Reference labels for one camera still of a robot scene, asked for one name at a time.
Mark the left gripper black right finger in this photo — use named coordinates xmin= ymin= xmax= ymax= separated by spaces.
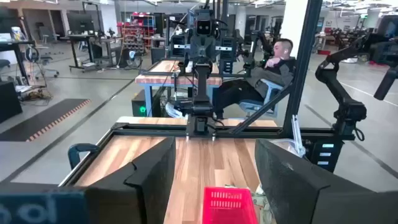
xmin=254 ymin=138 xmax=398 ymax=224

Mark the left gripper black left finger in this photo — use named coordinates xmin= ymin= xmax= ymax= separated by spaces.
xmin=83 ymin=136 xmax=177 ymax=224

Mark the white green sweetener packet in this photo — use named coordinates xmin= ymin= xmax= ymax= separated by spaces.
xmin=251 ymin=183 xmax=275 ymax=224

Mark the clear plastic container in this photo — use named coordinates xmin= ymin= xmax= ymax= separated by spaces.
xmin=269 ymin=114 xmax=308 ymax=159

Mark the background wooden workbench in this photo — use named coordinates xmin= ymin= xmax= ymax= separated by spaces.
xmin=135 ymin=58 xmax=223 ymax=118

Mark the red storage shelving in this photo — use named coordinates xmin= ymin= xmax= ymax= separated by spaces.
xmin=117 ymin=12 xmax=156 ymax=54

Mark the black floor fan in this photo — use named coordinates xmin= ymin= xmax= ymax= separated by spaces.
xmin=125 ymin=49 xmax=143 ymax=70

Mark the red plastic mesh basket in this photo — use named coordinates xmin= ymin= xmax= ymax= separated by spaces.
xmin=201 ymin=186 xmax=259 ymax=224

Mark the person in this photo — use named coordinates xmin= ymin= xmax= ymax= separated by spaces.
xmin=214 ymin=37 xmax=297 ymax=119

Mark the blue grey chair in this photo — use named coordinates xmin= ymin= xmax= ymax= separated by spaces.
xmin=238 ymin=79 xmax=284 ymax=118

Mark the black computer tower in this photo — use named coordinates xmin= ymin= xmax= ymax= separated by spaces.
xmin=131 ymin=90 xmax=154 ymax=118

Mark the black orange-edged floor mat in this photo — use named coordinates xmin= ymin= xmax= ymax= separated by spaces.
xmin=0 ymin=98 xmax=91 ymax=142

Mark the black computer monitor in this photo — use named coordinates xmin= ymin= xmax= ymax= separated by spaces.
xmin=67 ymin=12 xmax=96 ymax=34

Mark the black standing desk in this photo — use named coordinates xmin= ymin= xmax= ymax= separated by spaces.
xmin=65 ymin=33 xmax=125 ymax=72

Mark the black cabinet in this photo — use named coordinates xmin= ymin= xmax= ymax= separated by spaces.
xmin=0 ymin=81 xmax=24 ymax=124

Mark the grey office chair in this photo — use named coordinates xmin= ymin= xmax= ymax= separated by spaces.
xmin=25 ymin=45 xmax=60 ymax=79

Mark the black office desk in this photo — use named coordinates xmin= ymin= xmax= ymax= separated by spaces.
xmin=0 ymin=39 xmax=35 ymax=86

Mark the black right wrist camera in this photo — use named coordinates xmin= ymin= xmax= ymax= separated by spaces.
xmin=194 ymin=9 xmax=216 ymax=36

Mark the black aluminium table frame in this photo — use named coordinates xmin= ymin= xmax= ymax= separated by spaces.
xmin=58 ymin=0 xmax=357 ymax=187

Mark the black frame handle bracket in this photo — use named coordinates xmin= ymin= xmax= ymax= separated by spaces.
xmin=67 ymin=142 xmax=101 ymax=170

